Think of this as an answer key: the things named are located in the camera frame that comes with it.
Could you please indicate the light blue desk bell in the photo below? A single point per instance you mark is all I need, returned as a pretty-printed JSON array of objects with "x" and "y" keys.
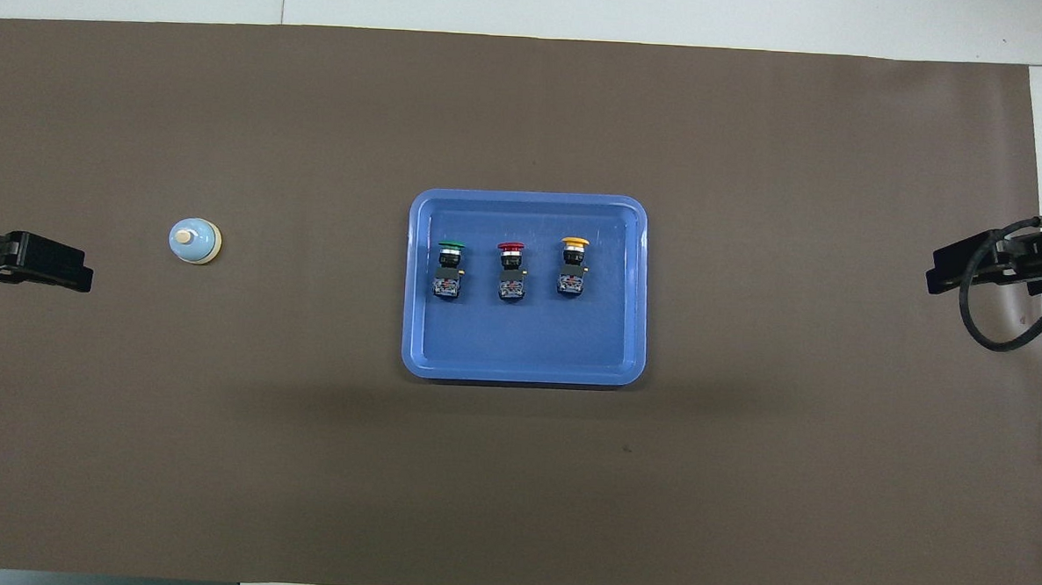
[{"x": 193, "y": 241}]

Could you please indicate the blue plastic tray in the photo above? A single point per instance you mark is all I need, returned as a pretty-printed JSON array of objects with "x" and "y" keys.
[{"x": 523, "y": 345}]

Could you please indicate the yellow mushroom push button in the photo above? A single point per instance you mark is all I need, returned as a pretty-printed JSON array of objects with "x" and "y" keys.
[{"x": 572, "y": 273}]

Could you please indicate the brown table mat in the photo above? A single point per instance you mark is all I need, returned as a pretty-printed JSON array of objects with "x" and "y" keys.
[{"x": 215, "y": 455}]

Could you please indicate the green mushroom push button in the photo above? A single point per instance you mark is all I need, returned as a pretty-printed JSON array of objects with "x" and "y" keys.
[{"x": 449, "y": 279}]

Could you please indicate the red mushroom push button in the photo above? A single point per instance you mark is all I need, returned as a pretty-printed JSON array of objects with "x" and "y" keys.
[{"x": 511, "y": 279}]

